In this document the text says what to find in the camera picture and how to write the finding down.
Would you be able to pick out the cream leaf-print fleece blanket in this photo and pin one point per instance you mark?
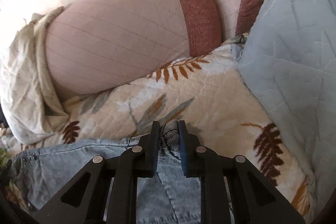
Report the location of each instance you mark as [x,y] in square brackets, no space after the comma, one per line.
[206,92]

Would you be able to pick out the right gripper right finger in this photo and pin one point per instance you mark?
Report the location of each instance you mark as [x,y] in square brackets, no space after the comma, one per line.
[183,145]

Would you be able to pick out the grey-blue denim pants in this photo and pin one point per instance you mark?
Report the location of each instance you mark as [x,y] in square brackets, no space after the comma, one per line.
[168,197]

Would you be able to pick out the green leaf-print fabric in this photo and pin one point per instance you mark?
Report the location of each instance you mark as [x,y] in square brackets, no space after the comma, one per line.
[5,159]

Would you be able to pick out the pink and maroon bolster cushion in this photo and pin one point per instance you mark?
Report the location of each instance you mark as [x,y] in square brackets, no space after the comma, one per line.
[95,45]

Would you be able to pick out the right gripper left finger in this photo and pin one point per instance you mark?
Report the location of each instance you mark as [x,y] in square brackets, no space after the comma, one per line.
[154,145]

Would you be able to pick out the white leaf-print pillow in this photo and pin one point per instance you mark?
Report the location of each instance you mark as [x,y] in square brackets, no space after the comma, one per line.
[29,101]

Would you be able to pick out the light blue quilted cover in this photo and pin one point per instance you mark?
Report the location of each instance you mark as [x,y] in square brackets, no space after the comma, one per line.
[288,63]

